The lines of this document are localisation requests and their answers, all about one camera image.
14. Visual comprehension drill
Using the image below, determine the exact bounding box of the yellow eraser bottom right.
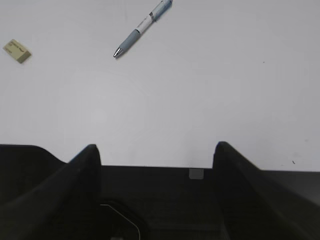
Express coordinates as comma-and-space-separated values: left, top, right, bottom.
3, 39, 32, 64

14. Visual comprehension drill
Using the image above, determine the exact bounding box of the blue grip white pen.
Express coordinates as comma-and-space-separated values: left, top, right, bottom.
113, 0, 173, 59

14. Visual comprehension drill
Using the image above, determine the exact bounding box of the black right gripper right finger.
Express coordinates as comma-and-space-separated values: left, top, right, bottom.
212, 141, 320, 240

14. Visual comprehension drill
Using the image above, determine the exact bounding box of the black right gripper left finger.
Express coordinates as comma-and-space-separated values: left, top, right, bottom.
0, 144, 102, 240

